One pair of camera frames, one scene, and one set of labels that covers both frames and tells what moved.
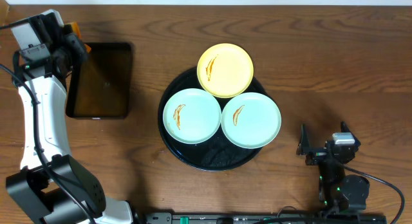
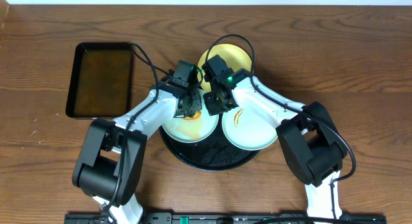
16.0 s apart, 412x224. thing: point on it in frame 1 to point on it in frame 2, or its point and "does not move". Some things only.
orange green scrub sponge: x=76 y=29 to x=197 y=114
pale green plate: x=251 y=120 does not move
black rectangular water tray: x=100 y=84 does not move
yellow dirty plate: x=225 y=70 does not move
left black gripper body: x=74 y=44 to x=190 y=105
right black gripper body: x=317 y=156 to x=216 y=105
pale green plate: x=192 y=116 does not move
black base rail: x=264 y=218 does not move
